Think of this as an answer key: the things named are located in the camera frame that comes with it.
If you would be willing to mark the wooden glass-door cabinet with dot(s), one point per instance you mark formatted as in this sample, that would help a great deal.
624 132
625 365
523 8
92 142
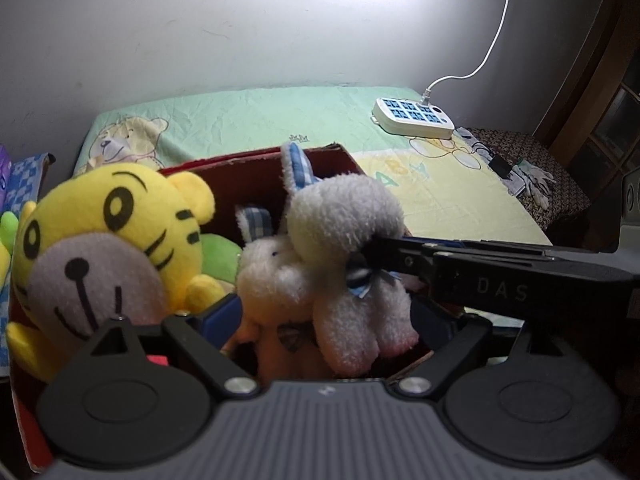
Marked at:
590 85

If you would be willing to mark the green plush frog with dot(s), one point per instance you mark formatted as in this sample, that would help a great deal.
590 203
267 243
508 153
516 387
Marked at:
7 227

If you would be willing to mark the dark patterned stool cushion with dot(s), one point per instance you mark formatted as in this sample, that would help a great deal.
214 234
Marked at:
560 165

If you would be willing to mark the small black object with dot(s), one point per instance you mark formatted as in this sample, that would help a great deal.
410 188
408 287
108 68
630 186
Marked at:
500 166

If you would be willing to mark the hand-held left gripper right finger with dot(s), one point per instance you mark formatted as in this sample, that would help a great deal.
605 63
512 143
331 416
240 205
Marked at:
435 321

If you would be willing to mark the blue checkered cloth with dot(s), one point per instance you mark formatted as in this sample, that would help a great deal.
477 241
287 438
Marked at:
27 180

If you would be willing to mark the yellow plush tiger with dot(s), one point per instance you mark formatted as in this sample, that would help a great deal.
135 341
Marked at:
100 265

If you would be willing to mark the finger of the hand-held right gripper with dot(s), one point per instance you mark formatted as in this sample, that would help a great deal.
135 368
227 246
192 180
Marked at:
400 260
500 247

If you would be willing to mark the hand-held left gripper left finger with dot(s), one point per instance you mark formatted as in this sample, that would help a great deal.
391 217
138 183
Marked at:
220 319

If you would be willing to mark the white power strip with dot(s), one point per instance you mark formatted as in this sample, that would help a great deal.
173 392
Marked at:
400 126

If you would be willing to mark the green-headed plush toy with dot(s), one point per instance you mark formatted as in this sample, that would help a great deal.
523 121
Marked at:
217 255

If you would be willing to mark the printed green bed sheet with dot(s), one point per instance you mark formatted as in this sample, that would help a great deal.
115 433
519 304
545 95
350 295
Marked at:
250 110

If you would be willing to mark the red-lined cardboard box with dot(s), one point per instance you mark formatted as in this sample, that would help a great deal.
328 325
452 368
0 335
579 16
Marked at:
240 180

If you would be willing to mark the purple plastic packet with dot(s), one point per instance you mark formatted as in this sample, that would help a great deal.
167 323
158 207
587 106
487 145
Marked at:
4 175

